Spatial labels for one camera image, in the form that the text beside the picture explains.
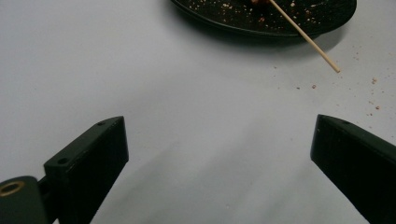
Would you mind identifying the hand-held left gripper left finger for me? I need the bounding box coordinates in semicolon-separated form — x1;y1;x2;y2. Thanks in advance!
43;116;130;224

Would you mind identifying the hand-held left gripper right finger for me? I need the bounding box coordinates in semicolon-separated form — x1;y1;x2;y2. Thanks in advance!
310;114;396;224

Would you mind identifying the wooden skewer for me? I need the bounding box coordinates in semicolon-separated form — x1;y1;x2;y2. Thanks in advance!
268;0;341;74

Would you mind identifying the round black plate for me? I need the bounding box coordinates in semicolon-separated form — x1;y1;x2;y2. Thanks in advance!
169;0;358;38

